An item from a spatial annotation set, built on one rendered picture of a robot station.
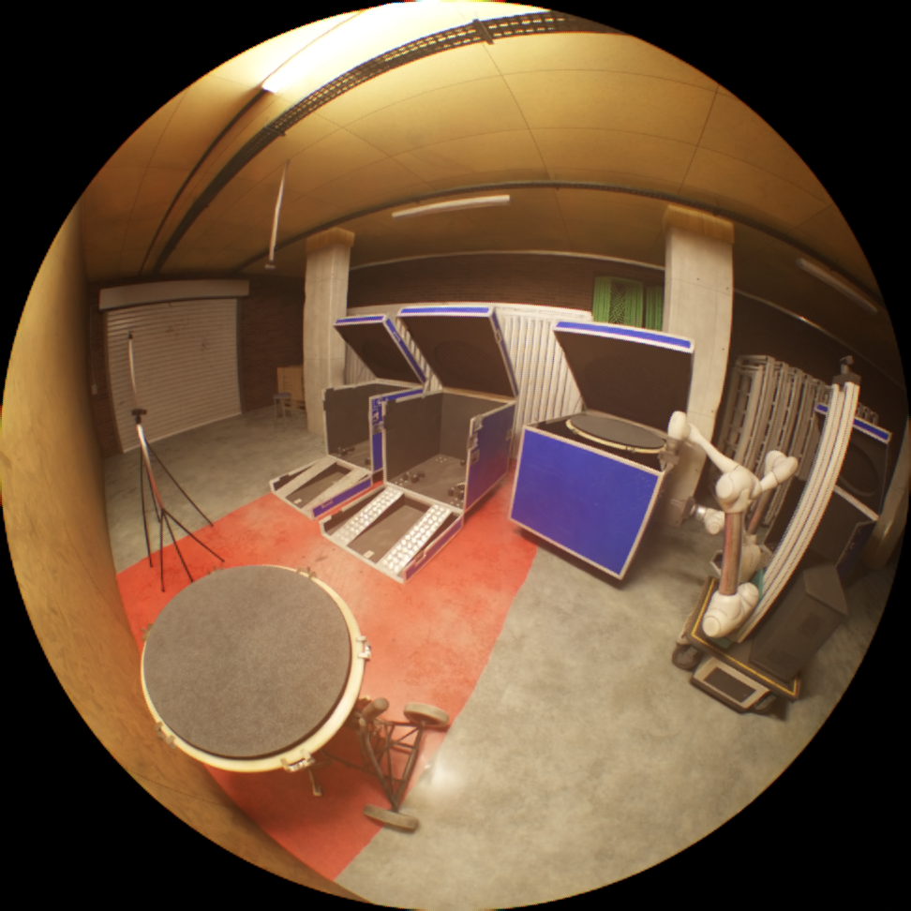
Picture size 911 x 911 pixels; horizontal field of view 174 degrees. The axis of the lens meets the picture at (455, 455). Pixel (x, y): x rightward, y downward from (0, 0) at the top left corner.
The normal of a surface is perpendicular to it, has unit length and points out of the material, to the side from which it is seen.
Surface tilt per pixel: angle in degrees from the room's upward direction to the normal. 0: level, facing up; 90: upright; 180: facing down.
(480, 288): 90
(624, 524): 90
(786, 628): 90
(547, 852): 0
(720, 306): 90
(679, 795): 0
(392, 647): 0
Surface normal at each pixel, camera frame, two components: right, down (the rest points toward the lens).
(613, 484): -0.73, 0.21
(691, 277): -0.44, 0.30
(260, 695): 0.07, -0.93
